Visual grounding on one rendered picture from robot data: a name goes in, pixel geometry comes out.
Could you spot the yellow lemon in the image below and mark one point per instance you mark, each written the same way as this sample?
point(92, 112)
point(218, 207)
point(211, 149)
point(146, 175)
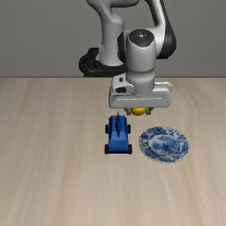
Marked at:
point(138, 110)

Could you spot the blue toy car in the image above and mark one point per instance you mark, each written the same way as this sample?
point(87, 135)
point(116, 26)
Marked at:
point(118, 137)

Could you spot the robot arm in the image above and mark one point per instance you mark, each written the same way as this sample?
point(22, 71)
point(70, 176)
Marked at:
point(111, 35)

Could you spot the blue and white plate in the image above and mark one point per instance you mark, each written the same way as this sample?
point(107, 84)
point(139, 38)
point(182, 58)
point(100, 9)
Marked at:
point(164, 144)

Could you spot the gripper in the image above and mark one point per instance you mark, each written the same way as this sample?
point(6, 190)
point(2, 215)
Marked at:
point(141, 100)

